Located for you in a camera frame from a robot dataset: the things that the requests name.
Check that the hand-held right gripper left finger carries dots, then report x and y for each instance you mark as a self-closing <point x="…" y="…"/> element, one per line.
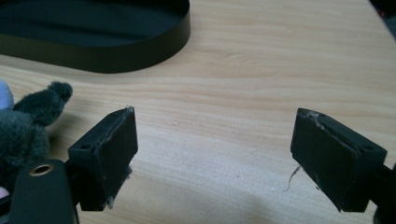
<point x="107" y="161"/>

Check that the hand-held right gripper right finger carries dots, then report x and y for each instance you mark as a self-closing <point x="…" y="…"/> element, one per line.
<point x="333" y="161"/>

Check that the dark grey plush toy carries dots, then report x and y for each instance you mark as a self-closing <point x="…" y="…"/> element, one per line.
<point x="25" y="130"/>

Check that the black oval tray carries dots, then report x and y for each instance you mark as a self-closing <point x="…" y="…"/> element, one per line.
<point x="93" y="34"/>

